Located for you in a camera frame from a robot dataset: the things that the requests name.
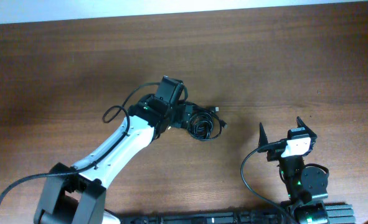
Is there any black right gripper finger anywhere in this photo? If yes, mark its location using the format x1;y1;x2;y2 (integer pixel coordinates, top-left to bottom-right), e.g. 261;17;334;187
258;123;268;147
296;116;309;130

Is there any thick black usb cable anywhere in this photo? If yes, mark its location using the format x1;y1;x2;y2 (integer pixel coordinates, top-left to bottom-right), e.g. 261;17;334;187
183;104;228;142

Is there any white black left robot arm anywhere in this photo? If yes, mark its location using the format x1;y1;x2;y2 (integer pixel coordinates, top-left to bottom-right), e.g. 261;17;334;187
34;95;194;224

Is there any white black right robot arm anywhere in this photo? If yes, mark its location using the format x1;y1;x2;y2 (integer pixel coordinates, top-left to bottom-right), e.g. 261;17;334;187
258;117;329;223

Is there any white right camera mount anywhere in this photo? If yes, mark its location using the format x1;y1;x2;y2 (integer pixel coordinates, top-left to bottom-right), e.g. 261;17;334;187
281;137;311;158

